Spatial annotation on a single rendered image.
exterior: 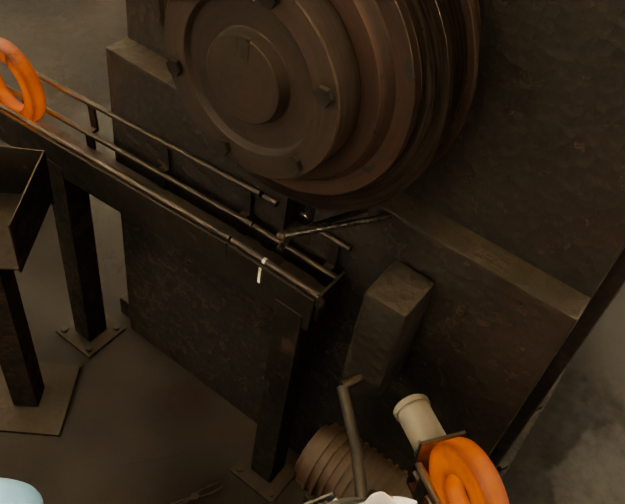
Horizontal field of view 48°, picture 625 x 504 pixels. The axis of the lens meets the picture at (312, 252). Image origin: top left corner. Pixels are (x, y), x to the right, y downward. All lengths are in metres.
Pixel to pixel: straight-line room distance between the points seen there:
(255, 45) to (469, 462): 0.59
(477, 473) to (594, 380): 1.27
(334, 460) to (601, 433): 1.06
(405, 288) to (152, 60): 0.64
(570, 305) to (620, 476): 1.05
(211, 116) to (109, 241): 1.30
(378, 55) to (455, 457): 0.54
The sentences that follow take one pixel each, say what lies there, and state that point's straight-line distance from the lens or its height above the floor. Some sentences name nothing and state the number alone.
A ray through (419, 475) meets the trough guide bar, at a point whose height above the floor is 0.66.
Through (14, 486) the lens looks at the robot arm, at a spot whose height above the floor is 0.90.
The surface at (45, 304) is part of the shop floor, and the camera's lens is 2.09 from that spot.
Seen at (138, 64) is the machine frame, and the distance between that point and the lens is 1.37.
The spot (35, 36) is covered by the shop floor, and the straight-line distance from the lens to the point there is 3.20.
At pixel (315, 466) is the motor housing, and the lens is 1.23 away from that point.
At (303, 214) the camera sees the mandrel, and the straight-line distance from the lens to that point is 1.25.
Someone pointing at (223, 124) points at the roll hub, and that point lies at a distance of 0.97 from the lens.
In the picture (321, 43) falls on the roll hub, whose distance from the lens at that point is 0.79.
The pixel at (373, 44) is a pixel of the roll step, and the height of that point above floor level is 1.21.
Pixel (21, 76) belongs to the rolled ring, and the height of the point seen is 0.76.
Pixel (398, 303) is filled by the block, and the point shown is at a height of 0.80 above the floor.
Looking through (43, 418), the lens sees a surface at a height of 0.01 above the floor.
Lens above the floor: 1.60
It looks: 46 degrees down
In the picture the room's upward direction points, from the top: 11 degrees clockwise
